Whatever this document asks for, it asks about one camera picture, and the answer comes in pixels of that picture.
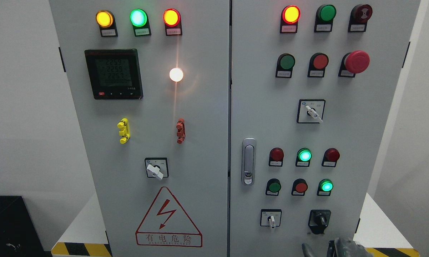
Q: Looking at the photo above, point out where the black rotary knob switch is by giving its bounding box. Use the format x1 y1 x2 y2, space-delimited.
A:
308 210 331 235

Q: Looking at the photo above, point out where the red terminal connector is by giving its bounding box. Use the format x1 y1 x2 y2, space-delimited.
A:
176 118 186 144

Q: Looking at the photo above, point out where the white lit round lamp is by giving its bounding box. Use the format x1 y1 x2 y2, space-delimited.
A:
169 67 184 82

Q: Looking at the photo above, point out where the dark red indicator lamp left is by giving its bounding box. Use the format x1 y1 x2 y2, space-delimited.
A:
268 147 284 167

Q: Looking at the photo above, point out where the dark red indicator lamp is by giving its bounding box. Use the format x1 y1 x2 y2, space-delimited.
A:
322 148 340 167
268 147 284 167

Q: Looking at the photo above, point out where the grey left cabinet door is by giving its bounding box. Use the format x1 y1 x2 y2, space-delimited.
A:
50 0 230 257

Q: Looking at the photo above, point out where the grey cabinet door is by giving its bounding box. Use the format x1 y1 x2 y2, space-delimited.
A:
230 0 420 257
50 0 230 257

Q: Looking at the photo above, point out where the small green push button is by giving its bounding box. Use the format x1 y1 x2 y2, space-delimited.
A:
265 178 281 196

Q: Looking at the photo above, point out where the yellow terminal connector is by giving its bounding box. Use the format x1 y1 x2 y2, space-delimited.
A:
117 118 130 144

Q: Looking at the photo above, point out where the green lit indicator lamp middle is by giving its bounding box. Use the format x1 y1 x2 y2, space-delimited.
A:
296 148 312 167

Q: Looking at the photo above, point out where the green lit indicator lamp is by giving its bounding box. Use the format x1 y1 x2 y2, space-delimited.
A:
130 9 151 36
296 148 312 167

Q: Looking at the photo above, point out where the green push button second row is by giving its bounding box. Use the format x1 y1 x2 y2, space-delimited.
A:
275 53 296 79

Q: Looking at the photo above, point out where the small red push button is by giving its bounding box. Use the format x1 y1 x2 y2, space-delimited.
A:
291 178 308 196

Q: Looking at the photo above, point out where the red electric hazard warning sticker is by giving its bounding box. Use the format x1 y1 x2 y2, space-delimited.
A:
136 186 203 247

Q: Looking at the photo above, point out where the grey right cabinet door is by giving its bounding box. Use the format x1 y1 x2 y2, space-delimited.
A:
230 0 420 257

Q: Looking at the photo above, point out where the black digital power meter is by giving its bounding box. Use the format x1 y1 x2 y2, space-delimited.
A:
84 49 144 100

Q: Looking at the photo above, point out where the red-orange lit indicator lamp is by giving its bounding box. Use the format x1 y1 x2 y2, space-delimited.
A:
163 8 182 36

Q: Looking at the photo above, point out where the dark red indicator lamp right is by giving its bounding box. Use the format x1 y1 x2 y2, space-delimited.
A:
322 148 340 167

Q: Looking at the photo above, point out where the red push button second row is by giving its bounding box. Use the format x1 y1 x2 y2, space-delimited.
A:
307 52 329 78

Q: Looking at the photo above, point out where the green lit push button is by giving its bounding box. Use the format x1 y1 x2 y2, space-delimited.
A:
317 179 333 196

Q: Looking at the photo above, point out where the red lit lamp right door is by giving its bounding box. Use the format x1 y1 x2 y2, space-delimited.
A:
279 5 301 34

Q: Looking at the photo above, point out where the yellow indicator lamp top left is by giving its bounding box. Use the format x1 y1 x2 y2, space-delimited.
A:
96 10 118 37

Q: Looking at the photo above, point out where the red emergency stop mushroom button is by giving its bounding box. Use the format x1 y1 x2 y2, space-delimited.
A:
338 50 370 78

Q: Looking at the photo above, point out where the green push button top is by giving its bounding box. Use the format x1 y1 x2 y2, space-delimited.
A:
314 4 337 32

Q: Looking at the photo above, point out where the white platform with hazard stripes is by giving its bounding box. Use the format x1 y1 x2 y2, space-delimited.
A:
51 193 420 257

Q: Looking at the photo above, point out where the red black buzzer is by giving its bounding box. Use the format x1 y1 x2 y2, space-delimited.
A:
347 4 373 32

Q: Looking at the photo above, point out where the black box lower left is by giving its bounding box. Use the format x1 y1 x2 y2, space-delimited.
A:
0 196 45 257

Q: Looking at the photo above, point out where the silver door lock handle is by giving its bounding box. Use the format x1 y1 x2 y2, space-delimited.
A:
242 138 256 185

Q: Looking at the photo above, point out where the white selector switch left door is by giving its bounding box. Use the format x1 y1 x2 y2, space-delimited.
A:
145 157 169 181

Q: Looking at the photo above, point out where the white lever selector switch upper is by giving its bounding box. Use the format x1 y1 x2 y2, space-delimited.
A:
297 99 326 124

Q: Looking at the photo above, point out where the white lever selector switch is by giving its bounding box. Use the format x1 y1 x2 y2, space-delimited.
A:
297 99 326 124
260 209 282 230

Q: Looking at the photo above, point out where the white lever selector switch lower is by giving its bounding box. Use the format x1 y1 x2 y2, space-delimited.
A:
260 209 282 230

